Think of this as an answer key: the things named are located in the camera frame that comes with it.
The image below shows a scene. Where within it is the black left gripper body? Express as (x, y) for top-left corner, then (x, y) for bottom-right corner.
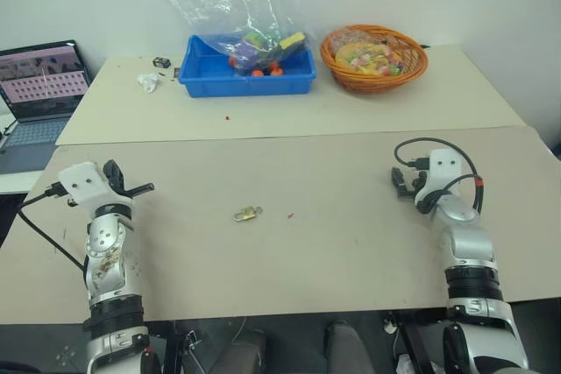
(107, 177), (134, 200)

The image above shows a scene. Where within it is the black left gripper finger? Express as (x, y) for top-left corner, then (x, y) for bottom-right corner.
(102, 159), (128, 187)
(125, 182), (156, 197)

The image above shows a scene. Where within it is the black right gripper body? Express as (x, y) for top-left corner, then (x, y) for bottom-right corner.
(410, 170), (430, 201)

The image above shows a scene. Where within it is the crumpled white paper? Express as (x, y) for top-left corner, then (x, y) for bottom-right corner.
(136, 72), (160, 94)

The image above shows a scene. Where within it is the orange woven basket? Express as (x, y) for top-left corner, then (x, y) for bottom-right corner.
(319, 24), (430, 95)

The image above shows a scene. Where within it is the grey laptop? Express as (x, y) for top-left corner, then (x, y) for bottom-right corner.
(0, 39), (94, 174)

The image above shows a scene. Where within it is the toy pizza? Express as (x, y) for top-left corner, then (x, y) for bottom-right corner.
(334, 42), (407, 78)

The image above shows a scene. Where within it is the blue plastic bin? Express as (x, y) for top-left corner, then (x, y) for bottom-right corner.
(177, 34), (317, 99)

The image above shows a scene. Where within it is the dark grey rounded shape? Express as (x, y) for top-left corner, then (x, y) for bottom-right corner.
(323, 320), (377, 374)

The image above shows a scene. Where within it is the clear plastic bag of toys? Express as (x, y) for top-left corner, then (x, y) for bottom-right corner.
(162, 0), (310, 78)

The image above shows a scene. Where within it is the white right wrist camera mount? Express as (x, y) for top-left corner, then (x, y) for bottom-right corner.
(413, 149), (464, 205)

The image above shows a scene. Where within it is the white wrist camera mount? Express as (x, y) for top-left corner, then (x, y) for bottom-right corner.
(57, 162), (133, 209)
(413, 149), (464, 205)

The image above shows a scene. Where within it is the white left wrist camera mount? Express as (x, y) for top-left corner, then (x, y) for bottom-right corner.
(57, 162), (133, 209)

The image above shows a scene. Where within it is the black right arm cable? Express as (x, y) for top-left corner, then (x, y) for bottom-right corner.
(394, 138), (486, 215)

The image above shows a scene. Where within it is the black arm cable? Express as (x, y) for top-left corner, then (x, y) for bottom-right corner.
(17, 180), (87, 272)
(394, 138), (486, 215)

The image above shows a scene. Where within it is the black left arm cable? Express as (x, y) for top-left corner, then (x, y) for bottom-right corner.
(17, 180), (87, 272)

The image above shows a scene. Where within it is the black table leg frame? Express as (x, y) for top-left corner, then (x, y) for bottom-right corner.
(162, 320), (199, 374)
(387, 310), (444, 374)

